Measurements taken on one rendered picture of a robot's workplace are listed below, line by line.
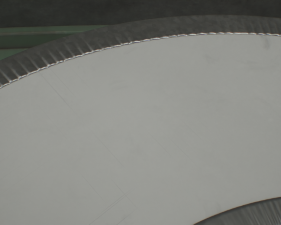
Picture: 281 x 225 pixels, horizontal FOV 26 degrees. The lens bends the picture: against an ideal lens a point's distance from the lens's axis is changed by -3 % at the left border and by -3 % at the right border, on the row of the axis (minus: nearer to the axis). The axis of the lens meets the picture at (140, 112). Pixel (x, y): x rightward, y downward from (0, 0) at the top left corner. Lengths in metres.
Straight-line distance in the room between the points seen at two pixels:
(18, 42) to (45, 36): 0.05
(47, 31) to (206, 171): 0.48
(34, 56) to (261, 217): 0.33
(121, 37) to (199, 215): 0.27
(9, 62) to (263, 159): 0.31
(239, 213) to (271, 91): 0.19
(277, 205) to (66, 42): 0.33
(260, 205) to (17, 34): 0.56
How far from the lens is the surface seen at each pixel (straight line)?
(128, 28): 0.80
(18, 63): 0.74
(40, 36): 1.05
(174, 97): 0.71
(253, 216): 0.62
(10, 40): 1.05
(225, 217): 0.62
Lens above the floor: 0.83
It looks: 43 degrees down
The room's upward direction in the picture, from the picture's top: 170 degrees clockwise
